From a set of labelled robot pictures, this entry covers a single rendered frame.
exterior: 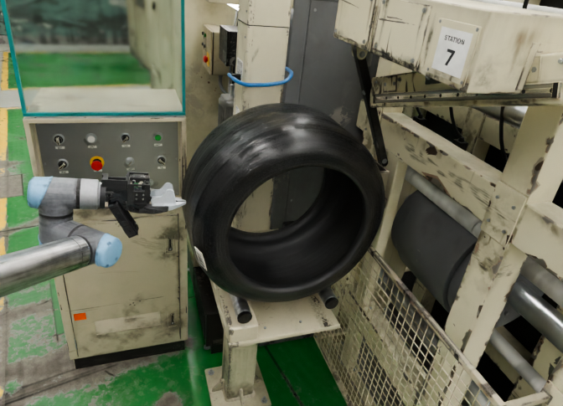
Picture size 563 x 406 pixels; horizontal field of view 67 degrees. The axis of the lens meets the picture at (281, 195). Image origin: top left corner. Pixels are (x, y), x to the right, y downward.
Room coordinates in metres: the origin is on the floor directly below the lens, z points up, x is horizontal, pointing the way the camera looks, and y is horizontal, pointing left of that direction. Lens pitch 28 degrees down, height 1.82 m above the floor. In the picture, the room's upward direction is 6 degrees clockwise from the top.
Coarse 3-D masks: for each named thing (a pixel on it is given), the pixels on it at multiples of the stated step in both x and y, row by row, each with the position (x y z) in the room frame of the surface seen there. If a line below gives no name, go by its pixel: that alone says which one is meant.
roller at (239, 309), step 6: (234, 300) 0.98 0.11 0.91; (240, 300) 0.98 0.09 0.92; (246, 300) 1.00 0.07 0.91; (234, 306) 0.96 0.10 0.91; (240, 306) 0.95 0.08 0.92; (246, 306) 0.95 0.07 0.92; (240, 312) 0.93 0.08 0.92; (246, 312) 0.93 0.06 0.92; (240, 318) 0.92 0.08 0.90; (246, 318) 0.93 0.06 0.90
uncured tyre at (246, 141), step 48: (240, 144) 0.98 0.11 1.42; (288, 144) 0.98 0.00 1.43; (336, 144) 1.03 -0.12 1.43; (192, 192) 0.98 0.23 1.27; (240, 192) 0.92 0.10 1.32; (336, 192) 1.32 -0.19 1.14; (384, 192) 1.11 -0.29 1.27; (192, 240) 0.93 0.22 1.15; (240, 240) 1.21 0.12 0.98; (288, 240) 1.27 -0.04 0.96; (336, 240) 1.21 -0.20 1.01; (240, 288) 0.93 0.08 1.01; (288, 288) 0.99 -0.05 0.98
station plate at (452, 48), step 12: (444, 36) 0.90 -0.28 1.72; (456, 36) 0.87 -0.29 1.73; (468, 36) 0.84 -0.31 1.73; (444, 48) 0.89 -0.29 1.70; (456, 48) 0.86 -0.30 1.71; (468, 48) 0.83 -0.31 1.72; (444, 60) 0.88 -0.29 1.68; (456, 60) 0.85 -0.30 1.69; (444, 72) 0.87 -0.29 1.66; (456, 72) 0.84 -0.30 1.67
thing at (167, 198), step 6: (168, 192) 0.95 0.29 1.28; (156, 198) 0.94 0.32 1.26; (162, 198) 0.95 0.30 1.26; (168, 198) 0.95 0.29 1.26; (174, 198) 0.96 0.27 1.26; (156, 204) 0.94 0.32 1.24; (162, 204) 0.95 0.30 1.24; (168, 204) 0.95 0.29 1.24; (174, 204) 0.96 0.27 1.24; (180, 204) 0.97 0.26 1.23; (168, 210) 0.94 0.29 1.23
